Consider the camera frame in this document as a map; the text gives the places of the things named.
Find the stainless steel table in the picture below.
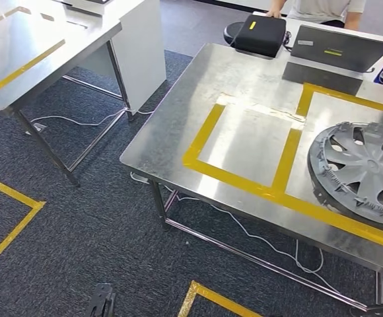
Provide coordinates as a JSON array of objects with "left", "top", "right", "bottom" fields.
[{"left": 0, "top": 0, "right": 136, "bottom": 188}]

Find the black round stool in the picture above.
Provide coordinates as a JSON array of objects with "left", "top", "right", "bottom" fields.
[{"left": 224, "top": 21, "right": 245, "bottom": 46}]

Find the grey socket plate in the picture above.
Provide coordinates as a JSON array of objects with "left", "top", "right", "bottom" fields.
[
  {"left": 26, "top": 122, "right": 47, "bottom": 135},
  {"left": 129, "top": 171, "right": 150, "bottom": 186}
]

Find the yellow tape double square outline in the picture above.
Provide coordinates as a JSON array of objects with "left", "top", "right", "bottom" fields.
[{"left": 182, "top": 82, "right": 383, "bottom": 256}]

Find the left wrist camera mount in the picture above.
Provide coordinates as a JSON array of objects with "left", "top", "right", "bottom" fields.
[{"left": 85, "top": 283, "right": 116, "bottom": 317}]

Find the person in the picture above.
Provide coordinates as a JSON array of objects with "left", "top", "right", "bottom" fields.
[{"left": 265, "top": 0, "right": 367, "bottom": 32}]

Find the white cable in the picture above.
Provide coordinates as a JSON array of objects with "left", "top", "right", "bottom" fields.
[
  {"left": 30, "top": 106, "right": 156, "bottom": 129},
  {"left": 145, "top": 177, "right": 343, "bottom": 295}
]

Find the white panel desk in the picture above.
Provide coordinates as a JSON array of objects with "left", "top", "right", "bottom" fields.
[{"left": 51, "top": 0, "right": 168, "bottom": 116}]

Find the stainless steel workbench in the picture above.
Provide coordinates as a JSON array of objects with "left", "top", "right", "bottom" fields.
[{"left": 119, "top": 41, "right": 383, "bottom": 315}]

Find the silver plastic hubcap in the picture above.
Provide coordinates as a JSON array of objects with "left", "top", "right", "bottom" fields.
[{"left": 307, "top": 122, "right": 383, "bottom": 232}]

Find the black zip case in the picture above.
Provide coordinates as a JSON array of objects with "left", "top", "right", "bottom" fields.
[{"left": 233, "top": 14, "right": 287, "bottom": 59}]

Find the dark grey laptop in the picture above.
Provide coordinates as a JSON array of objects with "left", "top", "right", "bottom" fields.
[{"left": 290, "top": 24, "right": 383, "bottom": 75}]

